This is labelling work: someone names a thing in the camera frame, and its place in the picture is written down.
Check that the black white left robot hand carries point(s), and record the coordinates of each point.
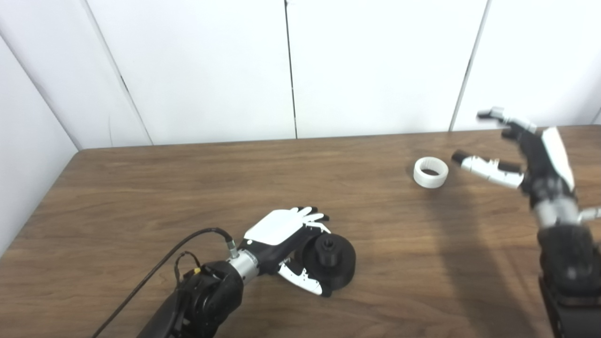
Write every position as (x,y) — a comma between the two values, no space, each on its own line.
(277,227)

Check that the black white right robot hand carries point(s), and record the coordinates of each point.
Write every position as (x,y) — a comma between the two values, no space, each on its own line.
(544,159)

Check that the round black plastic part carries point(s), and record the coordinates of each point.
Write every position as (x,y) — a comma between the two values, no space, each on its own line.
(340,267)

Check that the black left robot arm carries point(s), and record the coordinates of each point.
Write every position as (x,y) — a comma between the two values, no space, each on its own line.
(211,295)

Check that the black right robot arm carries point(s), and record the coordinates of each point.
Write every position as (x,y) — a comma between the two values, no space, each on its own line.
(570,272)

